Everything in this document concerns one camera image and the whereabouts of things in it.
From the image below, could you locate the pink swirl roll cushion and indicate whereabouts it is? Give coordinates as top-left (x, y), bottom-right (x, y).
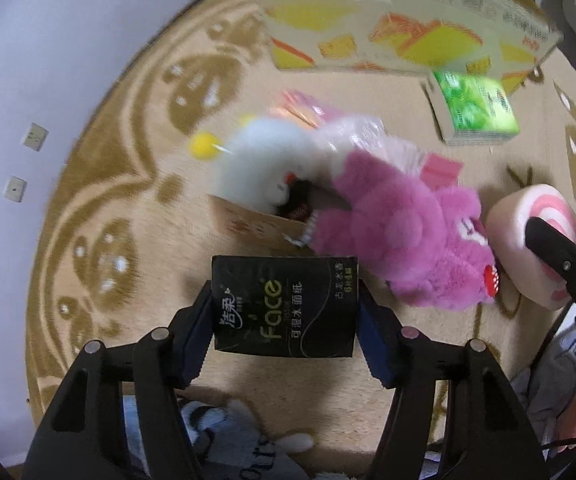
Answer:
top-left (485, 184), bottom-right (576, 311)

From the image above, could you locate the small brown cardboard box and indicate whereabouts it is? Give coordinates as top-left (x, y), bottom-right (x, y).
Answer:
top-left (210, 194), bottom-right (319, 257)

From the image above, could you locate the black cable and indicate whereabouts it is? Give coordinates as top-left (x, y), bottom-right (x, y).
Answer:
top-left (530, 302), bottom-right (575, 368)

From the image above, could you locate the yellow ball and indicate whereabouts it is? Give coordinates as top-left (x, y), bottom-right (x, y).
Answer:
top-left (190, 132), bottom-right (219, 161)

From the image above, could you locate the white plush toy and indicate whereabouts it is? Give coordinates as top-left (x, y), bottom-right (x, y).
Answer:
top-left (217, 117), bottom-right (345, 217)

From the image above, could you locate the black tissue pack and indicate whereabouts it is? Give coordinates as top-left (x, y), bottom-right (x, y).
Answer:
top-left (211, 255), bottom-right (359, 359)

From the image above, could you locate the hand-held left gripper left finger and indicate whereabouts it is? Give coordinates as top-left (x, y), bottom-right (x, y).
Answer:
top-left (22, 280), bottom-right (213, 480)

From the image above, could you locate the white wall outlet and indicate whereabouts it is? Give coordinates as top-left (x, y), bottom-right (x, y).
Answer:
top-left (4, 175), bottom-right (29, 204)
top-left (20, 122), bottom-right (49, 152)

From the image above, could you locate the grey clothing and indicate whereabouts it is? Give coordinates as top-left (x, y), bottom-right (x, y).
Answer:
top-left (510, 327), bottom-right (576, 463)

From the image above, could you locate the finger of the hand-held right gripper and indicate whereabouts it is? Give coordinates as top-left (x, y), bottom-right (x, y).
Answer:
top-left (524, 217), bottom-right (576, 346)

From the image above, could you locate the large yellow printed cardboard box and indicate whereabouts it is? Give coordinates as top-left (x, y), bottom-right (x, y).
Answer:
top-left (247, 0), bottom-right (565, 97)

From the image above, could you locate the green tissue box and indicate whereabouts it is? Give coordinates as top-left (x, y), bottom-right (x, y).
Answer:
top-left (422, 71), bottom-right (520, 147)

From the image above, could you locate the pink plastic packet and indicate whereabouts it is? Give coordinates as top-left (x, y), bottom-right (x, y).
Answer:
top-left (268, 89), bottom-right (465, 192)

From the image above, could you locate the beige patterned rug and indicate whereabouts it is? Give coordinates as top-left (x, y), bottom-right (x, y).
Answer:
top-left (25, 0), bottom-right (576, 466)

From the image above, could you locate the pink plush bear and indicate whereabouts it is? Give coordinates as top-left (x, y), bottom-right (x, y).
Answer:
top-left (309, 150), bottom-right (500, 311)

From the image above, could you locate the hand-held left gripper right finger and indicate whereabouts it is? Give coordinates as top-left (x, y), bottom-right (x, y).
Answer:
top-left (359, 280), bottom-right (551, 480)

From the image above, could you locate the white printed cloth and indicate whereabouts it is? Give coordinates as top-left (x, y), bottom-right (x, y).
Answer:
top-left (177, 399), bottom-right (316, 480)

